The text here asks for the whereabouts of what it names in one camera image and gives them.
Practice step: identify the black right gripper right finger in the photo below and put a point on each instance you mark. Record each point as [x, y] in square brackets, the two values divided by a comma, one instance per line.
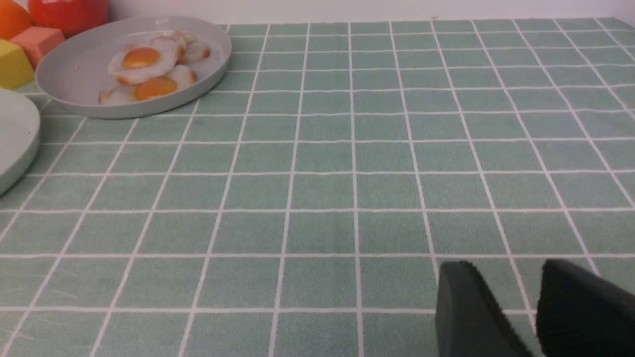
[580, 314]

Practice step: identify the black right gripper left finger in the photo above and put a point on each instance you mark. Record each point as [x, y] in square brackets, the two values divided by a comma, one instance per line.
[469, 320]

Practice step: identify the fried egg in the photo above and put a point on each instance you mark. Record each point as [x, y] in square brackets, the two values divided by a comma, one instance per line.
[179, 78]
[147, 59]
[195, 50]

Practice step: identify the green checked tablecloth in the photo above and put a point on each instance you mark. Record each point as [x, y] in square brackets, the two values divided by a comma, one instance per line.
[304, 205]

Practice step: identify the grey plate with eggs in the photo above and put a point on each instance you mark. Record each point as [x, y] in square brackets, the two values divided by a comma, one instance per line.
[73, 72]

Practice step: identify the green centre plate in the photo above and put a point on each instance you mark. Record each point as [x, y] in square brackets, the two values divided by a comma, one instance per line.
[20, 126]

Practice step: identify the red tomato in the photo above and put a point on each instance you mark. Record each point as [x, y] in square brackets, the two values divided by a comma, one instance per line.
[70, 16]

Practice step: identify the salmon pink cube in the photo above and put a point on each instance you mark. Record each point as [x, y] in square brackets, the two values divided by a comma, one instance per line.
[37, 42]

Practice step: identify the yellow cube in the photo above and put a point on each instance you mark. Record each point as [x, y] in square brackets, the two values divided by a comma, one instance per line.
[15, 67]

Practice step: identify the orange fruit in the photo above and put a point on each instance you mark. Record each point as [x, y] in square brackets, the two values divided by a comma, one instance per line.
[14, 19]

